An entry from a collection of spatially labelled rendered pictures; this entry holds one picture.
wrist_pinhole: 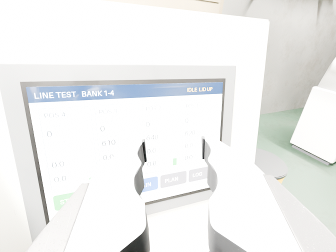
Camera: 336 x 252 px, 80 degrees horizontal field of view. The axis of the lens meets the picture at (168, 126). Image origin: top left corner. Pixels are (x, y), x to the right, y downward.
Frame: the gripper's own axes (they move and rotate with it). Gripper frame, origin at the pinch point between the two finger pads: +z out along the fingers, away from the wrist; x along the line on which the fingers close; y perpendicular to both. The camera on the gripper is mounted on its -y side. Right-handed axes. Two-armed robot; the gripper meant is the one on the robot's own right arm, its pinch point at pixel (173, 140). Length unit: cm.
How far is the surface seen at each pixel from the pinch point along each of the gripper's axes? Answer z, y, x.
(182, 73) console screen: 32.7, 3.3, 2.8
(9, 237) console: 13.7, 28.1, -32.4
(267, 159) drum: 120, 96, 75
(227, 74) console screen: 36.8, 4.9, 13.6
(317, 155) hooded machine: 213, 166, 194
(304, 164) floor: 201, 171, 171
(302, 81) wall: 409, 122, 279
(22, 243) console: 13.8, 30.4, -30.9
